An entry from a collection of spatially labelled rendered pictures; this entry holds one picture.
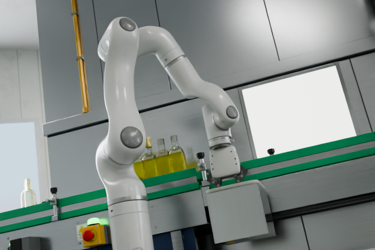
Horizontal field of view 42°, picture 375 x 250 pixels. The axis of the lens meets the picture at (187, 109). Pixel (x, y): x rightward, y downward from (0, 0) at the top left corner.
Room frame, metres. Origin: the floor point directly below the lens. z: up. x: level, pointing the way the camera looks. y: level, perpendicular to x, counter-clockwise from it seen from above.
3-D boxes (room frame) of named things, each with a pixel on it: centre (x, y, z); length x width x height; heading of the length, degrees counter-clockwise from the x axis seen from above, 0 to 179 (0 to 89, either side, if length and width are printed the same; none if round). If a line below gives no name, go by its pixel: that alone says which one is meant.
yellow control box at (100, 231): (1.81, 0.41, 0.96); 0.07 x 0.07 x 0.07; 78
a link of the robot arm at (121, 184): (1.52, 0.24, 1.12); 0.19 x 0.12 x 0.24; 29
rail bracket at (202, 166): (1.78, -0.02, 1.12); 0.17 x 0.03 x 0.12; 168
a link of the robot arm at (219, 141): (1.67, -0.09, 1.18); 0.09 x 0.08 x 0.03; 79
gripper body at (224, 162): (1.67, -0.09, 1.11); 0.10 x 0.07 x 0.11; 79
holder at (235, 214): (1.69, -0.12, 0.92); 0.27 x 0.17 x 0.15; 168
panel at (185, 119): (2.01, -0.21, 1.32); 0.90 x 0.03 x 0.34; 78
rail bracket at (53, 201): (1.86, 0.58, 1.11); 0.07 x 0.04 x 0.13; 168
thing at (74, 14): (2.16, 0.47, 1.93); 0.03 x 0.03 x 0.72; 78
